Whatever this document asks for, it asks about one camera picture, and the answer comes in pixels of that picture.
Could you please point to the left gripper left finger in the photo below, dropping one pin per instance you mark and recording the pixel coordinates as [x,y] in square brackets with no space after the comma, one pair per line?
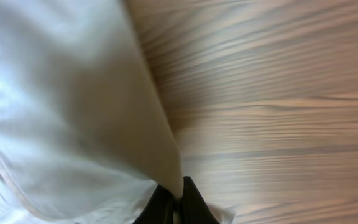
[159,209]

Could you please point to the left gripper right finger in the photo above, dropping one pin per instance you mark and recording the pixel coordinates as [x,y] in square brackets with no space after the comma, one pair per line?
[193,208]

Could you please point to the beige shorts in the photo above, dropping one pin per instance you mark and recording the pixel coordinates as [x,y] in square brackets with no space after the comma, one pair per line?
[83,135]

